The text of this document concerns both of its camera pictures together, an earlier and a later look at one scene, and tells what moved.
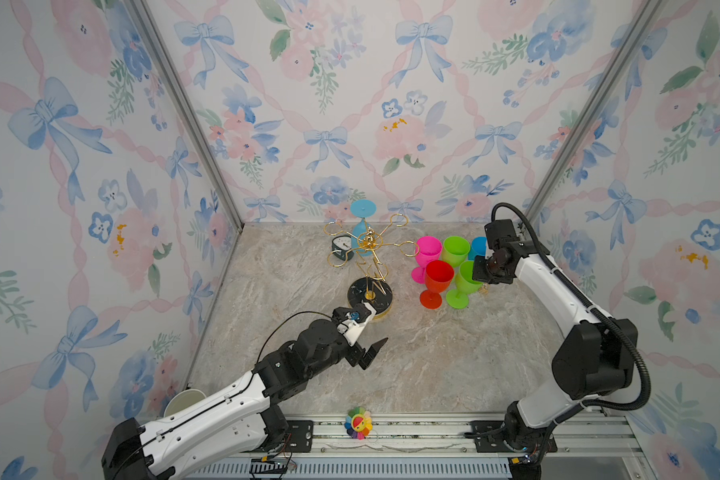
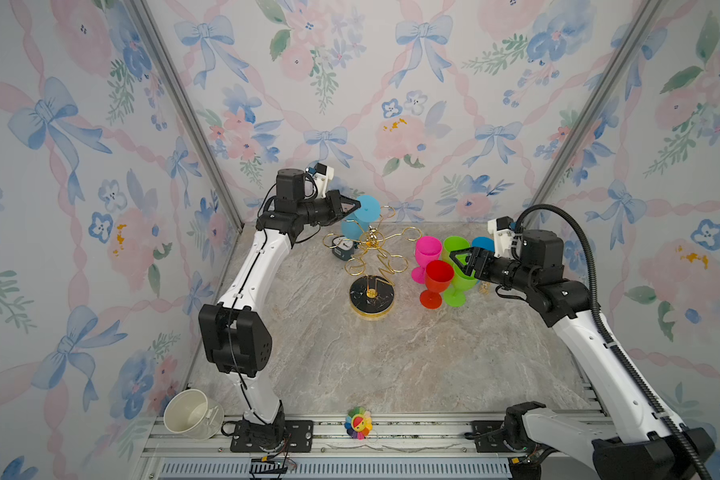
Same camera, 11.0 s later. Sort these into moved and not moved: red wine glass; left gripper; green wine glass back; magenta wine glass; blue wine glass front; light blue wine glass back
Moved: left gripper; light blue wine glass back
Not moved: magenta wine glass; red wine glass; blue wine glass front; green wine glass back
